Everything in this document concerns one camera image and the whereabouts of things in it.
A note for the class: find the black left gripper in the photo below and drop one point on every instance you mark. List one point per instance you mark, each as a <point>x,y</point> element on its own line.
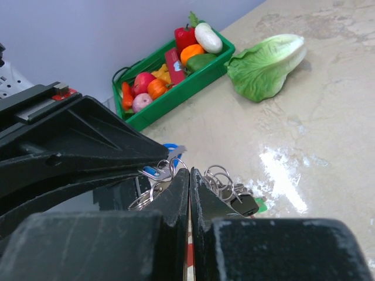
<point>49,133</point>

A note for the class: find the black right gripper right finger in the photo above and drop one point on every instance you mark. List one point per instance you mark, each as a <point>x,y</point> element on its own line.
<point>232,247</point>

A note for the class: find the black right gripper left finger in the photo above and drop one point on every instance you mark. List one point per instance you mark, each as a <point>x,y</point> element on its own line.
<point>150,244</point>

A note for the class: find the key bunch with red carabiner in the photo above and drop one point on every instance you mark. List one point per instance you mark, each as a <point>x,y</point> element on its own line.
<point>216,180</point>

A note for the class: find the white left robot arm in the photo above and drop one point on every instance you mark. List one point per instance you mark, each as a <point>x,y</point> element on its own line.
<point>12,83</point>

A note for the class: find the orange toy carrot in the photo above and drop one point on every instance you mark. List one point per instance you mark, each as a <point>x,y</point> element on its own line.
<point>127,96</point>

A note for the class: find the pink toy onion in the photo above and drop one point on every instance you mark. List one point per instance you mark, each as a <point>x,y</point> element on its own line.
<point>141,101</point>

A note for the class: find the red toy apple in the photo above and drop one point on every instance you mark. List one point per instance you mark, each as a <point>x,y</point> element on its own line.
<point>141,82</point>

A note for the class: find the orange toy pumpkin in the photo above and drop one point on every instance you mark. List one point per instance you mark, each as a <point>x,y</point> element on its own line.
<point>157,88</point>

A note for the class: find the yellow toy pepper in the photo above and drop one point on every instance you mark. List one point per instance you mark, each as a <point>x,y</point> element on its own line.
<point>163,74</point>

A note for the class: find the red box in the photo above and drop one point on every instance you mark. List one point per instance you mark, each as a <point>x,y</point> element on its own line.
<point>175,67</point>

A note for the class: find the green plastic basket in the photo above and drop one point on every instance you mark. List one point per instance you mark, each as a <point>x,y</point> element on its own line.
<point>178,94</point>

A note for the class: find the green lettuce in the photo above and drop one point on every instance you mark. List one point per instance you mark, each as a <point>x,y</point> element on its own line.
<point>258,73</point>

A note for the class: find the green toy pepper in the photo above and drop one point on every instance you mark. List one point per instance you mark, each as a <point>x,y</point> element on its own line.
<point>195,63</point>

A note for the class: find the orange toy orange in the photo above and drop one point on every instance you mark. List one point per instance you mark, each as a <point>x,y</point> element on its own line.
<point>189,52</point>

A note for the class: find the white toy radish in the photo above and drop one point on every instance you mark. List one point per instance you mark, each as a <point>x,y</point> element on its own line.
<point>208,39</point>

